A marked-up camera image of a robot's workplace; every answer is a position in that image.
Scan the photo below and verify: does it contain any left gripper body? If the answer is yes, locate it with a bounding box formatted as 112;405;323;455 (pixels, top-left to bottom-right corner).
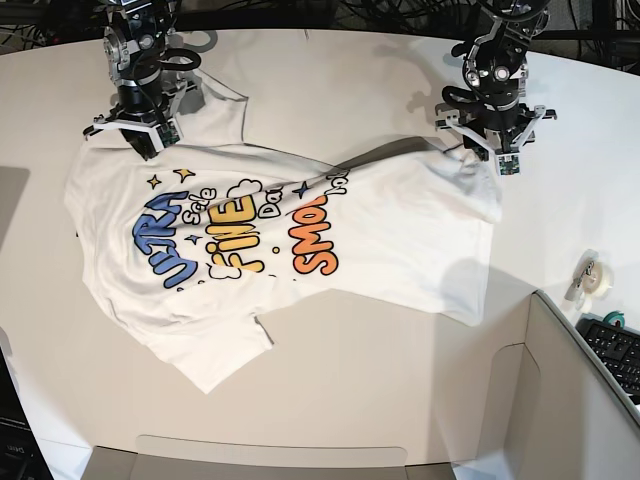
435;102;556;176

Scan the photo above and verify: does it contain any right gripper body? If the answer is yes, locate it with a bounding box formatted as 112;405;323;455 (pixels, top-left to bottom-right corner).
82;75;202;150

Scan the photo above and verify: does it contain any white printed t-shirt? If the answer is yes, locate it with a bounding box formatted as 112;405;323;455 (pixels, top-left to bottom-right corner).
64;72;501;393

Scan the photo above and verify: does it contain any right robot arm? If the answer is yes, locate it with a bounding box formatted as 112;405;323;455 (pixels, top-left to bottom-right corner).
83;1;201;160

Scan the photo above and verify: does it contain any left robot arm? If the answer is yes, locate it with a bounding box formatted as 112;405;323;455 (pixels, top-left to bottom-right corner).
435;1;557;176

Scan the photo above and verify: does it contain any clear tape roll dispenser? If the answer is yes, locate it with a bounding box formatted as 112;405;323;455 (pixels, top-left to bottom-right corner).
564;249;614;313

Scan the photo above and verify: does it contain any green tape roll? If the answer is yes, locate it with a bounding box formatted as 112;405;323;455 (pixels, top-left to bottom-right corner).
603;311;625;329

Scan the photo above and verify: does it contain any black computer keyboard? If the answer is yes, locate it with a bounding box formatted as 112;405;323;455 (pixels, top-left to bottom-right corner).
576;314;640;406

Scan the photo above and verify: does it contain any grey cardboard box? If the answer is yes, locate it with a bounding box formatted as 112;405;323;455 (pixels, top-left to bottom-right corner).
84;292;639;479

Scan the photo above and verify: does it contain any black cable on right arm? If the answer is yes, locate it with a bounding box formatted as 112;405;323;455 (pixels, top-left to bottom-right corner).
159;47;204;74

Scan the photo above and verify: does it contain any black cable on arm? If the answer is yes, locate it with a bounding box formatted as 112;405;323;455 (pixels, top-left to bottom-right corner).
159;47;204;74
442;82;481;109

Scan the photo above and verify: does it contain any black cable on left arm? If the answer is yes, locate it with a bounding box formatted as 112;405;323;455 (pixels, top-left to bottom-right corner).
442;82;481;109

